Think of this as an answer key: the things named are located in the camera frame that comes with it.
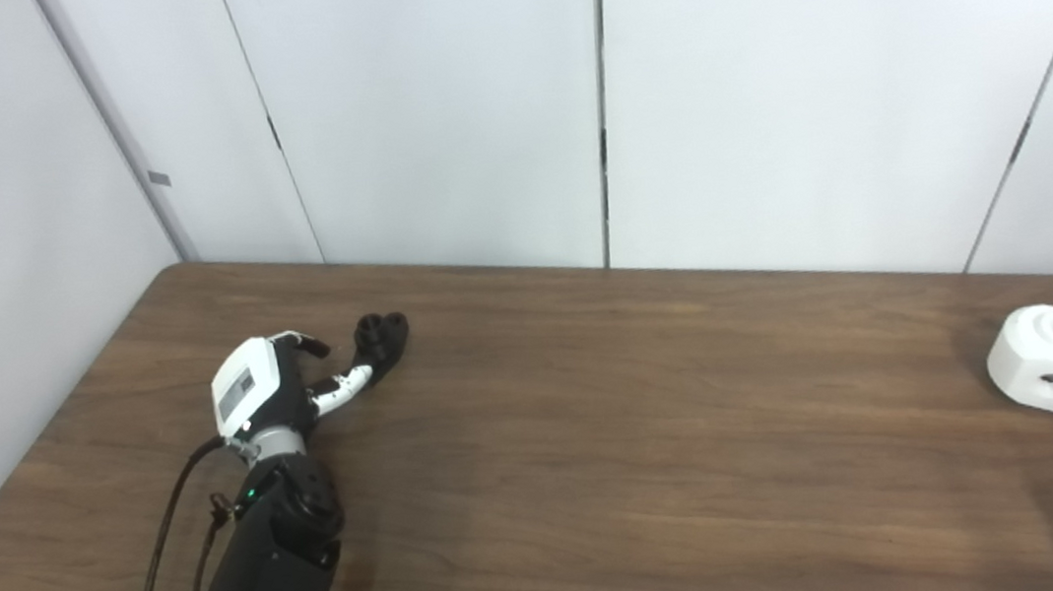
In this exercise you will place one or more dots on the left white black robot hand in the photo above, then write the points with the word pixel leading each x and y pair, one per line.
pixel 250 391

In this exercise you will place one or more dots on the black flanged holder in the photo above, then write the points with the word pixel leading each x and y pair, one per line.
pixel 383 342

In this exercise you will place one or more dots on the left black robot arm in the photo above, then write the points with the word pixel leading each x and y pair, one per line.
pixel 269 563

